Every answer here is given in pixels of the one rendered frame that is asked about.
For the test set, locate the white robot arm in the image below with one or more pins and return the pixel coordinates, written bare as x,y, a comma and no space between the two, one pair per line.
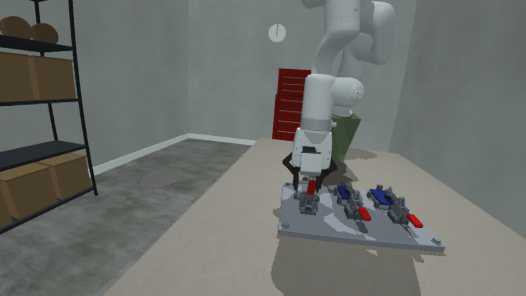
325,93

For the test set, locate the blue flat metal blank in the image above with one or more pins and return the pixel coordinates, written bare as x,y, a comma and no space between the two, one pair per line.
341,191

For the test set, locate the blue flat plate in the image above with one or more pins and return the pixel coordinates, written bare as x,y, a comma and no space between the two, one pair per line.
379,196

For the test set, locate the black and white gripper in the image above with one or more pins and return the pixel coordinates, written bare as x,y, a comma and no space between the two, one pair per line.
322,141

